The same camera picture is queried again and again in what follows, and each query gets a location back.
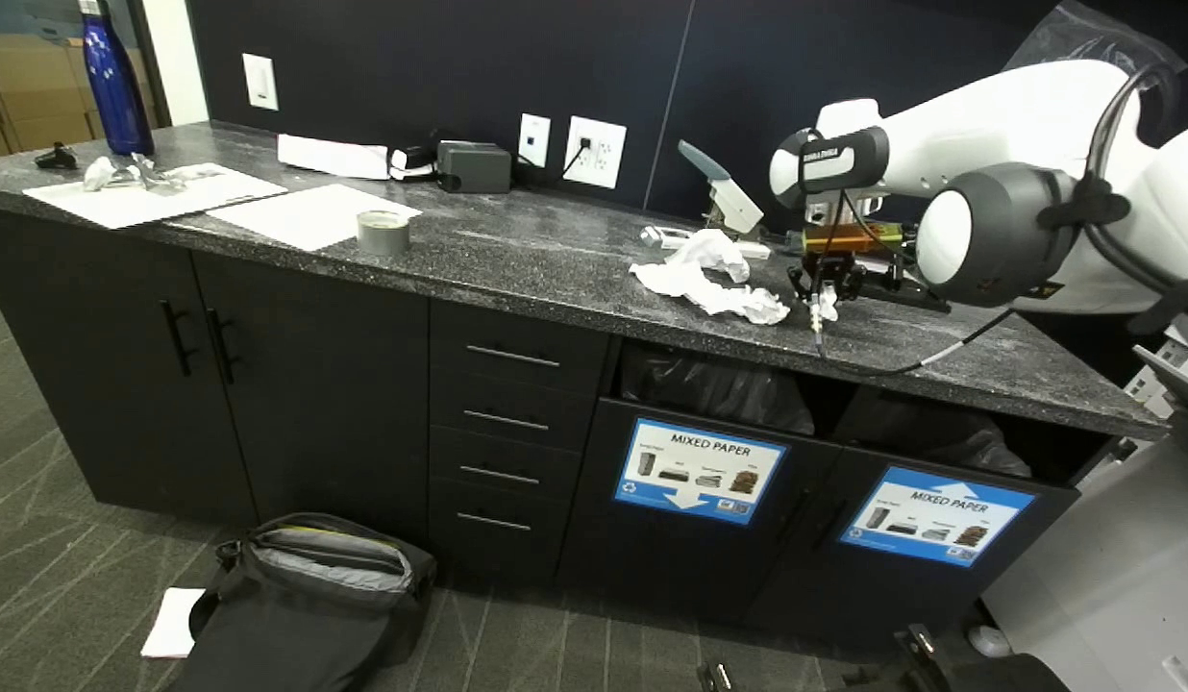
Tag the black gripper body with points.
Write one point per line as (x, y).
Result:
(830, 272)

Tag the small white paper ball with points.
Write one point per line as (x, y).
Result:
(825, 303)

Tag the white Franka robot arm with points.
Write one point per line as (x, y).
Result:
(1003, 129)

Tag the black bin cabinet door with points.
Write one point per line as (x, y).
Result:
(808, 563)
(594, 553)

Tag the crumpled white cloth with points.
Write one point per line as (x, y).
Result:
(721, 303)

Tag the white spray bottle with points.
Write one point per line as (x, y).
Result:
(730, 194)

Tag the blue sign downward arrow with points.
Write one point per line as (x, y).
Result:
(703, 470)

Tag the blue sign upward arrow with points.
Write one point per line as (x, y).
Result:
(939, 517)

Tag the clear plastic bag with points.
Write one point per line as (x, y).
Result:
(1077, 34)

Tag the white grey equipment box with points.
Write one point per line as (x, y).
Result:
(1173, 372)

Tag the white cylindrical stand foot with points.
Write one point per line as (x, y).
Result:
(987, 640)

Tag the black power adapter box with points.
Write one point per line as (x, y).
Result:
(476, 167)

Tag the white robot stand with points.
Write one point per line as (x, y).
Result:
(1117, 579)

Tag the grey tape roll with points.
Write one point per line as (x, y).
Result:
(385, 224)

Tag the flat white box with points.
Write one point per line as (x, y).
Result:
(338, 157)

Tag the white paper sheet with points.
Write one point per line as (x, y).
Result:
(156, 203)
(306, 217)

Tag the black grey backpack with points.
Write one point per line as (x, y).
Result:
(299, 617)

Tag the crumpled clear wrapper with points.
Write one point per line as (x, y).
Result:
(133, 175)

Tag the white paper scrap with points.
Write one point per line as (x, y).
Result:
(172, 626)

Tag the blue water bottle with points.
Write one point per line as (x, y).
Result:
(117, 80)

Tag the small black knob object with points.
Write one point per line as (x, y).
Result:
(54, 160)

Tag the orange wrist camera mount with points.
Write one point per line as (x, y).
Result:
(846, 242)

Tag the white wall power outlet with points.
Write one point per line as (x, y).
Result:
(599, 152)

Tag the small white wall plate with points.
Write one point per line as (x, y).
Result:
(536, 140)

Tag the white light switch plate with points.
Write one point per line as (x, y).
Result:
(261, 83)

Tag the white window frame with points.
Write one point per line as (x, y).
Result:
(175, 65)

